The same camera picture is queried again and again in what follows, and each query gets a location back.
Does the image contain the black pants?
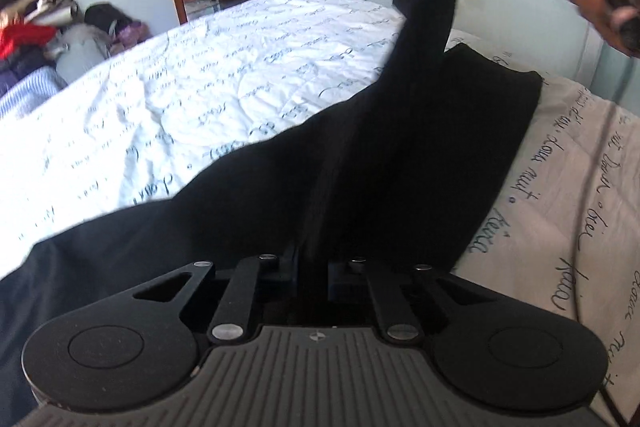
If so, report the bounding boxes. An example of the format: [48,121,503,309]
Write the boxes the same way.
[1,0,542,426]

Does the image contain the white script-print bedspread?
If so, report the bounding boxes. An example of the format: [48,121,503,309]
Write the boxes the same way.
[1,0,639,426]

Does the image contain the blue striped blanket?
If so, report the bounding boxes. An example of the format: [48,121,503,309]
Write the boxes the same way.
[1,66,67,118]

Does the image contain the grey and black bags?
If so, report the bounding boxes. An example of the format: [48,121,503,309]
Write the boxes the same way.
[44,2,151,86]

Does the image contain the pile of folded clothes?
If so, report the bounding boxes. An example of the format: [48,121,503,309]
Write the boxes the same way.
[1,0,79,96]

